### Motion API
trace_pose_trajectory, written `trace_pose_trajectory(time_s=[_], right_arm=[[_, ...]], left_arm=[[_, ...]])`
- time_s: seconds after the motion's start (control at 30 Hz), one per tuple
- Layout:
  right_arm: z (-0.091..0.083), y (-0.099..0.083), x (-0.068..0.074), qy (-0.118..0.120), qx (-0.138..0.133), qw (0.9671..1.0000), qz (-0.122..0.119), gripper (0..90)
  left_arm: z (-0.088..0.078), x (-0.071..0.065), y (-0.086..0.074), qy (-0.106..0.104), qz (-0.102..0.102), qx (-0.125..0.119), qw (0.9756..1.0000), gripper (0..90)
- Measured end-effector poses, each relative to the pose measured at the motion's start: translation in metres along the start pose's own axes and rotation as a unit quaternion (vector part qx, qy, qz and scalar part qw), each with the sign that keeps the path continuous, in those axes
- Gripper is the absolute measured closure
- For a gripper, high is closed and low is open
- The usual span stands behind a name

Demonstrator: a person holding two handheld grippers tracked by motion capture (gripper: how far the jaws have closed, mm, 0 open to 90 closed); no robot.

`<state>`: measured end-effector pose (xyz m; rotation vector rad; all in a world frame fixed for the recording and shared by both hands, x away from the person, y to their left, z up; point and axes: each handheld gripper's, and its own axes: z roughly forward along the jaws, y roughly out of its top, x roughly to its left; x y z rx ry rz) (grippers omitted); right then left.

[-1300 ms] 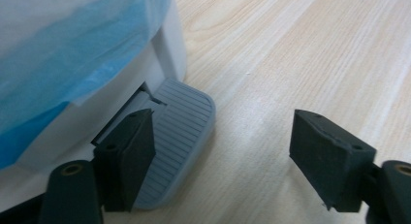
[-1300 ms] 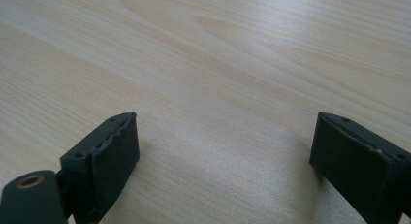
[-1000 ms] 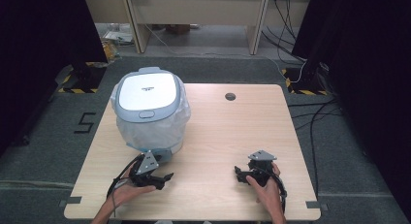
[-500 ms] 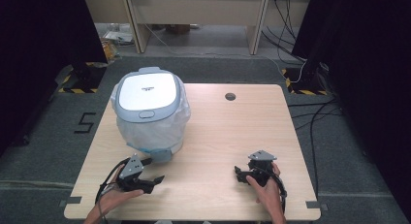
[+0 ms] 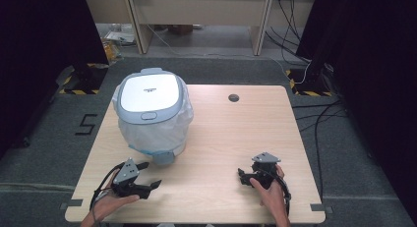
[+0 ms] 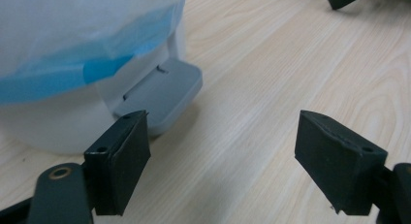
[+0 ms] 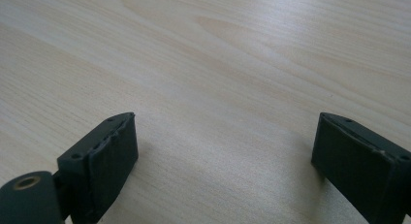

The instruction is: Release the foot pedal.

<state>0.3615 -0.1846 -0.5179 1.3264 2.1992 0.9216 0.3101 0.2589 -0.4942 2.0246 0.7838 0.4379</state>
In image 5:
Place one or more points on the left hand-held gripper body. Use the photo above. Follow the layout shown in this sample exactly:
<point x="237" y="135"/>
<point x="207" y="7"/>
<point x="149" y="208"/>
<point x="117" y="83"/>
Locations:
<point x="126" y="174"/>

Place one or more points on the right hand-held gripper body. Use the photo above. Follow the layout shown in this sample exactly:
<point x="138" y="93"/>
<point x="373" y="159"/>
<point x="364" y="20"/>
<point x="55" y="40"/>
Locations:
<point x="266" y="174"/>

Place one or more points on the white grey lidded trash can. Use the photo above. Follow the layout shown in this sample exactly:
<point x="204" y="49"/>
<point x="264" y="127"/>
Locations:
<point x="150" y="97"/>

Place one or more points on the person's right hand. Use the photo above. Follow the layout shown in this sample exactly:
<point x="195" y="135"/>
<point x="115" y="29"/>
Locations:
<point x="275" y="200"/>

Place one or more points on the person's left hand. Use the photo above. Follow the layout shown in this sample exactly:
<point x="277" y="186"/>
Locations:
<point x="108" y="205"/>

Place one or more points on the translucent white plastic bin liner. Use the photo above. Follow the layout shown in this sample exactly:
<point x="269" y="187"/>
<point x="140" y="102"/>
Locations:
<point x="160" y="135"/>

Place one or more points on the hazard striped stand base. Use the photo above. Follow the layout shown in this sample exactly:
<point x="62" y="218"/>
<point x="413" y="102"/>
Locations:
<point x="82" y="84"/>
<point x="308" y="86"/>

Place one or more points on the yellow plastic packet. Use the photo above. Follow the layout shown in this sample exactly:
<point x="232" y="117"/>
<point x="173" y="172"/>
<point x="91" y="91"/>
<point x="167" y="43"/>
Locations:
<point x="112" y="51"/>

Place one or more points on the pile of papers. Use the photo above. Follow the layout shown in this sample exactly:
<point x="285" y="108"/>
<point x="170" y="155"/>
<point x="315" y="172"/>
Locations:
<point x="119" y="35"/>

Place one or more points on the black curtain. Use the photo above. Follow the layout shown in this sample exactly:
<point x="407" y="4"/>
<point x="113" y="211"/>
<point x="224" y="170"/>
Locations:
<point x="370" y="73"/>
<point x="39" y="56"/>

